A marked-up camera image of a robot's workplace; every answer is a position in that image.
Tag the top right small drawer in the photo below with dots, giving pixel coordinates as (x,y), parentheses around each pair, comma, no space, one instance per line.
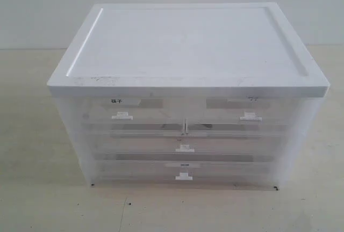
(221,114)

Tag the top left small drawer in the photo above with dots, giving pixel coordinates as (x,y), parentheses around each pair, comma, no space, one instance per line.
(145,114)

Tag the wide drawer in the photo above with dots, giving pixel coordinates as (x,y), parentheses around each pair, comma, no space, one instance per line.
(192,147)
(247,173)

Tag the white translucent drawer cabinet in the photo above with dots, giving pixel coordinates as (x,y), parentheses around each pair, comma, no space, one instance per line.
(187,53)

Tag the small drawer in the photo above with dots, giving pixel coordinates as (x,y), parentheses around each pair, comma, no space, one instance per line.
(221,114)
(145,114)

